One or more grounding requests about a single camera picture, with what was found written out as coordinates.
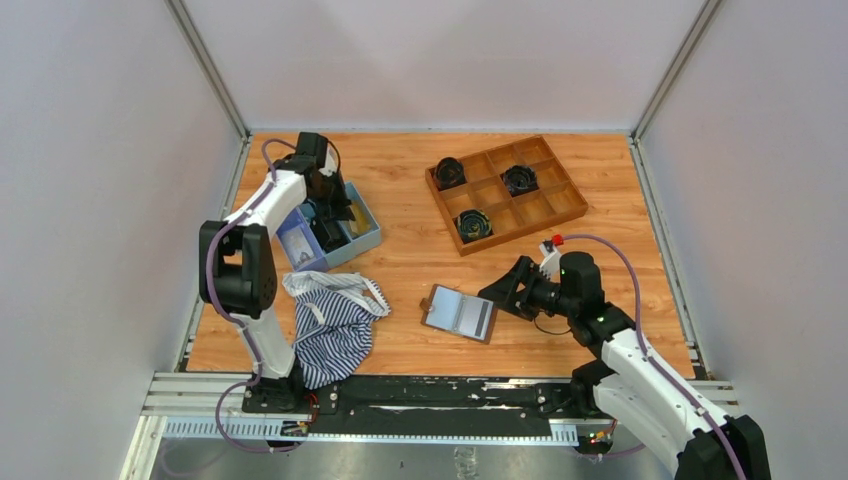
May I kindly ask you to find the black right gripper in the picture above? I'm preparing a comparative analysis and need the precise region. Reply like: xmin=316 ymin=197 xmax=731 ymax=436
xmin=479 ymin=256 xmax=578 ymax=321

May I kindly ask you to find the brown leather card holder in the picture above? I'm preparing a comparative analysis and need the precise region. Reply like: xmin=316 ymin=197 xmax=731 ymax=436
xmin=419 ymin=284 xmax=497 ymax=344

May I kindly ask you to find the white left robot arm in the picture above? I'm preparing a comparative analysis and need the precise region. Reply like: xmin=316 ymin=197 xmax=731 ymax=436
xmin=199 ymin=132 xmax=354 ymax=413

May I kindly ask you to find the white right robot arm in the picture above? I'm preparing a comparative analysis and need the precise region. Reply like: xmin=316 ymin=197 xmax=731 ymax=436
xmin=479 ymin=251 xmax=771 ymax=479

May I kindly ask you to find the black card in organizer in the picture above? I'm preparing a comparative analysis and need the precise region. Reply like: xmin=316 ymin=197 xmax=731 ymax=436
xmin=310 ymin=217 xmax=349 ymax=253

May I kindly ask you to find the yellow card in organizer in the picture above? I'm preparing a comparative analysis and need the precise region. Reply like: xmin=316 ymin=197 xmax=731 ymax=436
xmin=349 ymin=203 xmax=370 ymax=238

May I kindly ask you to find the white card in organizer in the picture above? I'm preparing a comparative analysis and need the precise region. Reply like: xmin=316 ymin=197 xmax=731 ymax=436
xmin=280 ymin=227 xmax=316 ymax=270

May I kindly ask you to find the blue three-compartment organizer box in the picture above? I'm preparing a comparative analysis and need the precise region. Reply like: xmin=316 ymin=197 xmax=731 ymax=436
xmin=276 ymin=181 xmax=382 ymax=272

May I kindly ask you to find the black rolled belt front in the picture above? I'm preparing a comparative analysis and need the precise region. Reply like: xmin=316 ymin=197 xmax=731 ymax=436
xmin=454 ymin=209 xmax=493 ymax=244

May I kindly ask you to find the black rolled belt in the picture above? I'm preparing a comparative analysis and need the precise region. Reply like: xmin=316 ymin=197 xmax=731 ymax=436
xmin=454 ymin=209 xmax=493 ymax=244
xmin=433 ymin=157 xmax=467 ymax=191
xmin=501 ymin=165 xmax=539 ymax=197

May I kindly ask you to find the wooden nine-compartment tray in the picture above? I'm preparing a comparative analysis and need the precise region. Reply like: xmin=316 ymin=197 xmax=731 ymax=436
xmin=424 ymin=136 xmax=589 ymax=256

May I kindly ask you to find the blue white striped cloth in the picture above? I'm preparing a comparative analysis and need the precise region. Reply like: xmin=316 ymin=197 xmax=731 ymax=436
xmin=282 ymin=271 xmax=391 ymax=390

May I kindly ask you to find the black rolled belt centre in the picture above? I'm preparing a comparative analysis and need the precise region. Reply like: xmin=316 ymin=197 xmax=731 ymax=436
xmin=501 ymin=165 xmax=539 ymax=197

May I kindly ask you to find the black rolled belt back left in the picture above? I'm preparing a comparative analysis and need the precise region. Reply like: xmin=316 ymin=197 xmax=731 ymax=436
xmin=433 ymin=157 xmax=467 ymax=191

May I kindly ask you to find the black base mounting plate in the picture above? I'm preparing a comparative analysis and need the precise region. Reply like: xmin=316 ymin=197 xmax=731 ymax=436
xmin=241 ymin=375 xmax=613 ymax=438

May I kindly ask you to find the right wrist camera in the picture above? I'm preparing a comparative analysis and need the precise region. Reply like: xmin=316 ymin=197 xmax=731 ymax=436
xmin=538 ymin=234 xmax=564 ymax=281

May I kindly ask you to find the aluminium front rail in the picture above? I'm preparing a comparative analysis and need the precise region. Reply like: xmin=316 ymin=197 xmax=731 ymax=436
xmin=132 ymin=370 xmax=737 ymax=446

